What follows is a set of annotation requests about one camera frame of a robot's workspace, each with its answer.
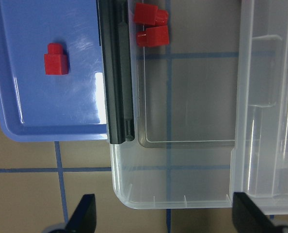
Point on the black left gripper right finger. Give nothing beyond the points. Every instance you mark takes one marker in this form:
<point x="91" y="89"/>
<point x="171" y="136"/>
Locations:
<point x="247" y="217"/>

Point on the clear plastic box lid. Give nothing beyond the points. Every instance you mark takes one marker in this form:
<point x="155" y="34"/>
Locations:
<point x="259" y="160"/>

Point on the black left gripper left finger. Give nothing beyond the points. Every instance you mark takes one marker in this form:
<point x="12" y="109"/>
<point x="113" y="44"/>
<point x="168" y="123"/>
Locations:
<point x="83" y="219"/>

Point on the black box latch handle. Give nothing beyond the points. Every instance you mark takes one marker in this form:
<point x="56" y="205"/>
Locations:
<point x="114" y="39"/>

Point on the blue plastic tray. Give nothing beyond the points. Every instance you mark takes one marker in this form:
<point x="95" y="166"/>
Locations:
<point x="39" y="107"/>

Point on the clear plastic storage box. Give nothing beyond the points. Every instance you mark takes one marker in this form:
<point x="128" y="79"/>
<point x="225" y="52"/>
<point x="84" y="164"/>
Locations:
<point x="184" y="102"/>

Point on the red block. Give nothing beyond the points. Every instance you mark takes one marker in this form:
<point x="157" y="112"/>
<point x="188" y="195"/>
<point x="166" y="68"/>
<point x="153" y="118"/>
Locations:
<point x="153" y="37"/>
<point x="150" y="15"/>
<point x="55" y="60"/>

